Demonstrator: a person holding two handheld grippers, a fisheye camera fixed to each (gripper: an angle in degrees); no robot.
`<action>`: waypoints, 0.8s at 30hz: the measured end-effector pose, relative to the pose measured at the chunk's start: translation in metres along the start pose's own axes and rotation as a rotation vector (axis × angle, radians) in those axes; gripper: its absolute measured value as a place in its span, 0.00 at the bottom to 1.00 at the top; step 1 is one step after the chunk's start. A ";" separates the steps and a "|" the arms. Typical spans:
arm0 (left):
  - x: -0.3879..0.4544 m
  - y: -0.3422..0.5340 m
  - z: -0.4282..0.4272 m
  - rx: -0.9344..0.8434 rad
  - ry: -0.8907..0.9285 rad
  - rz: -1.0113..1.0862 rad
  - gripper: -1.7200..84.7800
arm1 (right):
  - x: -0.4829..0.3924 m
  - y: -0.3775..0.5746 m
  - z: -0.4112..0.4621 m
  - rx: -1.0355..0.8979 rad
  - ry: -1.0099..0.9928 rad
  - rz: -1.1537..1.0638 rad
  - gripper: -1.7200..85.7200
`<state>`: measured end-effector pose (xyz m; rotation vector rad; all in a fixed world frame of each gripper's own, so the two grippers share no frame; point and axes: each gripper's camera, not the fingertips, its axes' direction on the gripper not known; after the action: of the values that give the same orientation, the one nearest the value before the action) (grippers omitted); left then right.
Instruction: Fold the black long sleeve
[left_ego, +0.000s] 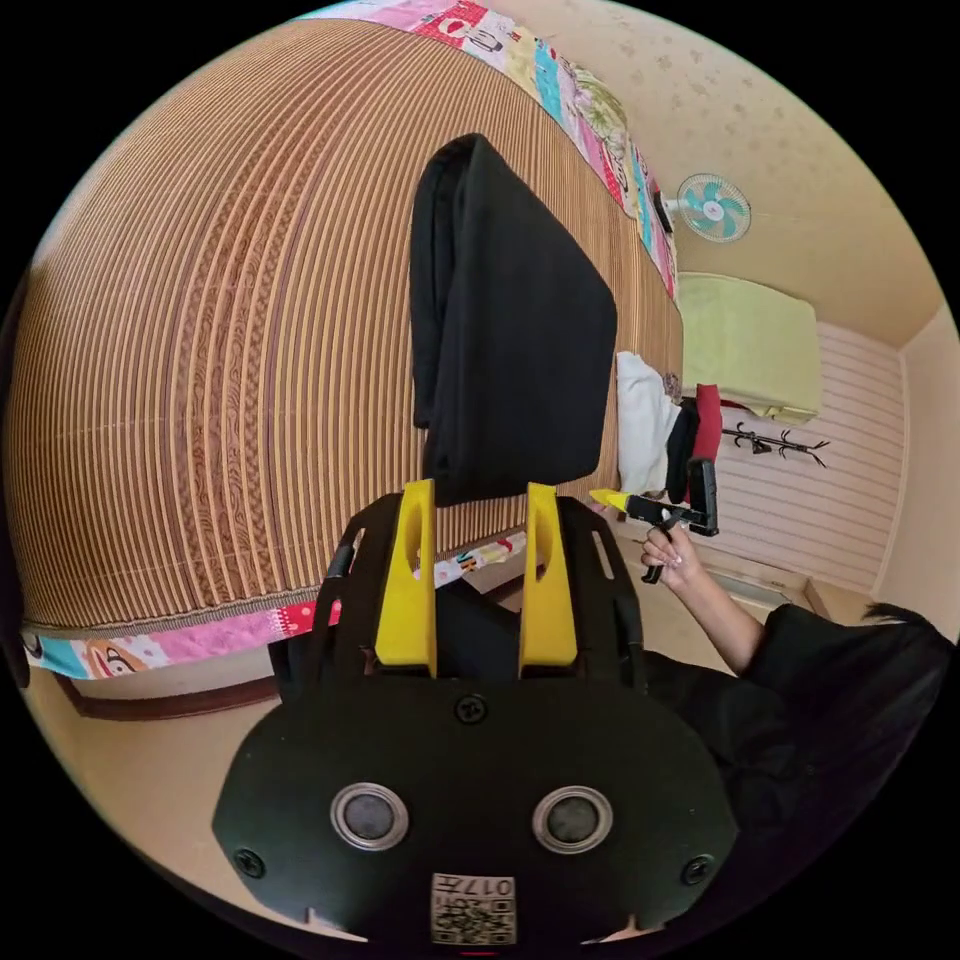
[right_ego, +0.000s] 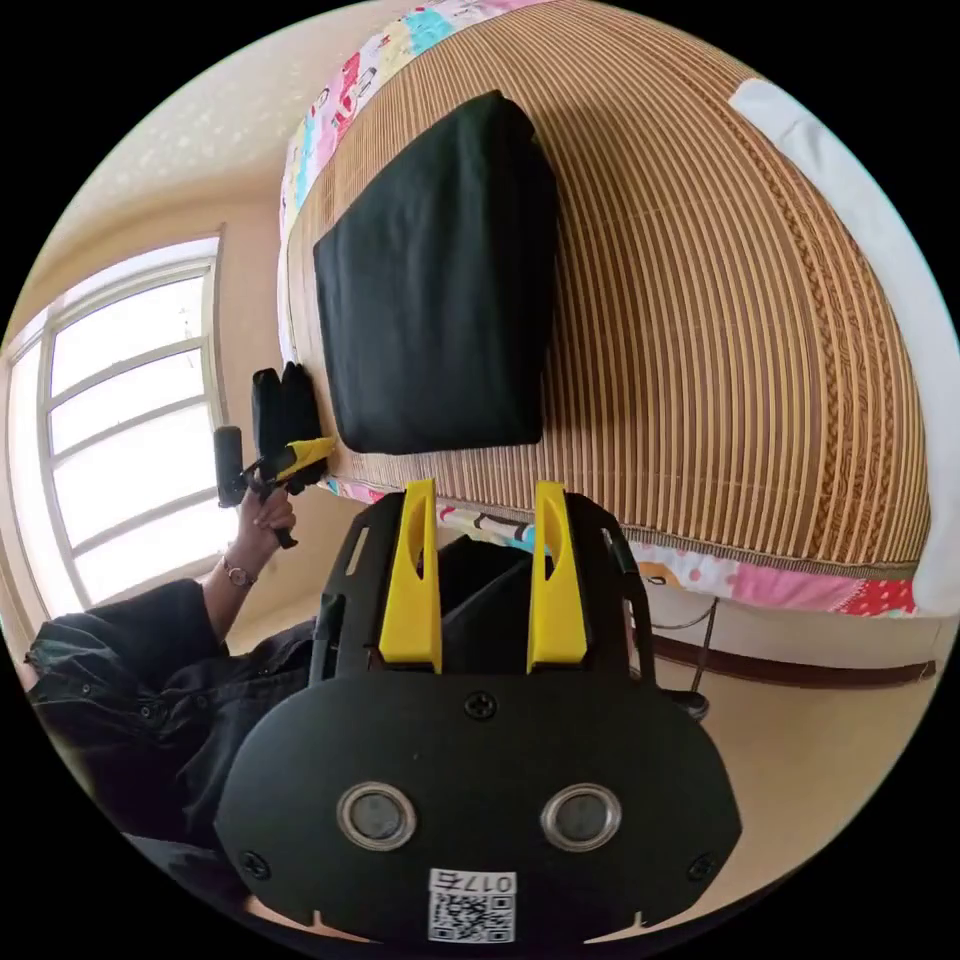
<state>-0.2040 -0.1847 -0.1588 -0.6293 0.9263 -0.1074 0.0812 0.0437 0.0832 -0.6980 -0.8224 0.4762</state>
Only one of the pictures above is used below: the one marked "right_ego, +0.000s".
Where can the window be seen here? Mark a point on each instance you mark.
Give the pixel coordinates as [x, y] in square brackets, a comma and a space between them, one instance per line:
[120, 420]

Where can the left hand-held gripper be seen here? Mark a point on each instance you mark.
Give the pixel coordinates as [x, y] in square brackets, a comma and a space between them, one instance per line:
[289, 405]

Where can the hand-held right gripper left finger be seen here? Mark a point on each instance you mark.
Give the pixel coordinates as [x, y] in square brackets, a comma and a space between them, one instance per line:
[409, 600]

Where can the white pillow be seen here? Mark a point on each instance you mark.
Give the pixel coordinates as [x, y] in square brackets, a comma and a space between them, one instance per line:
[862, 247]

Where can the black long sleeve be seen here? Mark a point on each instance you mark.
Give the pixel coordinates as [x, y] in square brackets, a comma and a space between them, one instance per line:
[439, 292]

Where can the person's left hand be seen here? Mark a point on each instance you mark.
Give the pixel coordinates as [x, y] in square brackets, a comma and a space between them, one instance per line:
[266, 517]

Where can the bed with woven mat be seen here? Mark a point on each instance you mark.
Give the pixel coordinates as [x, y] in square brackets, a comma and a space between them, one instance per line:
[712, 337]

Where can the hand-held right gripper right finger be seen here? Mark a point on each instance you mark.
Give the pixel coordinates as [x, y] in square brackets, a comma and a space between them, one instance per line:
[556, 607]

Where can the person's left forearm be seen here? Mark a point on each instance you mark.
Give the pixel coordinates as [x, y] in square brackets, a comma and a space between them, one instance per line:
[231, 589]

